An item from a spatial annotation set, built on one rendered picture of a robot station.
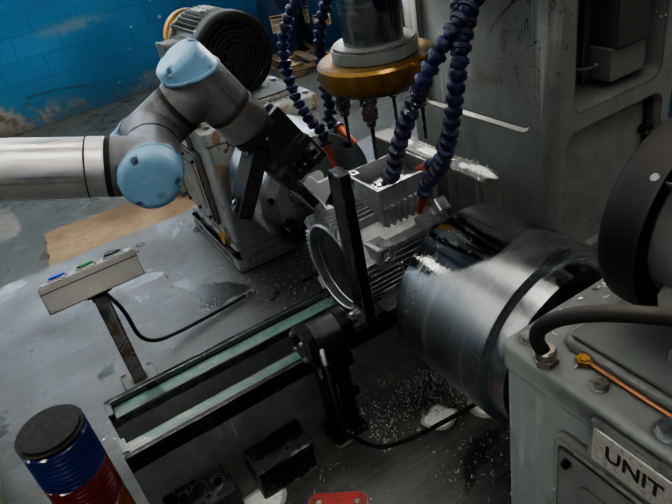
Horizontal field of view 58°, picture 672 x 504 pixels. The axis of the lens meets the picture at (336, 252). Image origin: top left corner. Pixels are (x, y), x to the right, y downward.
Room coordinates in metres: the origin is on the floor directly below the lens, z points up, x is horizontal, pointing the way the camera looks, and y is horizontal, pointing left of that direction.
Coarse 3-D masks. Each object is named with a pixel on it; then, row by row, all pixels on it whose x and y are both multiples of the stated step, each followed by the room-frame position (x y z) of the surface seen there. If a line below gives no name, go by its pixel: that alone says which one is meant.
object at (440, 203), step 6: (438, 198) 0.88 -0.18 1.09; (444, 198) 0.88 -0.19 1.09; (432, 204) 0.88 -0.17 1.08; (438, 204) 0.87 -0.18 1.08; (444, 204) 0.87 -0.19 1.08; (438, 210) 0.86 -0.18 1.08; (444, 210) 0.86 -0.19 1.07; (312, 216) 0.91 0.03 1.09; (306, 222) 0.91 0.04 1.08; (312, 222) 0.90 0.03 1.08; (318, 276) 0.91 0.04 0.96; (324, 288) 0.90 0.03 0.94
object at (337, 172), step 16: (336, 176) 0.71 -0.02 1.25; (336, 192) 0.71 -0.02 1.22; (352, 192) 0.71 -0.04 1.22; (336, 208) 0.72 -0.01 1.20; (352, 208) 0.71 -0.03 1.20; (352, 224) 0.71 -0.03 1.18; (352, 240) 0.70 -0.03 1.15; (352, 256) 0.70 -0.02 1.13; (352, 272) 0.71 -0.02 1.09; (352, 288) 0.72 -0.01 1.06; (368, 288) 0.71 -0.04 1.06; (368, 304) 0.71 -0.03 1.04; (368, 320) 0.70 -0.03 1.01
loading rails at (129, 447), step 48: (240, 336) 0.83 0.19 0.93; (288, 336) 0.84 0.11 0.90; (384, 336) 0.80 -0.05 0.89; (144, 384) 0.76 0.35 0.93; (192, 384) 0.76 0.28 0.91; (240, 384) 0.72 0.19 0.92; (288, 384) 0.72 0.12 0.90; (144, 432) 0.72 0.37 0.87; (192, 432) 0.65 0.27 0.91; (240, 432) 0.68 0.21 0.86; (144, 480) 0.61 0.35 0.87
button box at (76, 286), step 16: (112, 256) 0.94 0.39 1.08; (128, 256) 0.94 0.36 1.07; (80, 272) 0.91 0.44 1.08; (96, 272) 0.91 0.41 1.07; (112, 272) 0.92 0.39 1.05; (128, 272) 0.93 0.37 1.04; (144, 272) 0.94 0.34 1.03; (48, 288) 0.88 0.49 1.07; (64, 288) 0.89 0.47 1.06; (80, 288) 0.90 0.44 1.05; (96, 288) 0.90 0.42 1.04; (48, 304) 0.87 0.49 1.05; (64, 304) 0.88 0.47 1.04
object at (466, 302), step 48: (432, 240) 0.66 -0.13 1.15; (480, 240) 0.62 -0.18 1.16; (528, 240) 0.60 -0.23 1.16; (576, 240) 0.60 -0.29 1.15; (432, 288) 0.61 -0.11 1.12; (480, 288) 0.56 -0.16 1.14; (528, 288) 0.53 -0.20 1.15; (576, 288) 0.53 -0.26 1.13; (432, 336) 0.58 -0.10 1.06; (480, 336) 0.52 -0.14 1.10; (480, 384) 0.50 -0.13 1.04
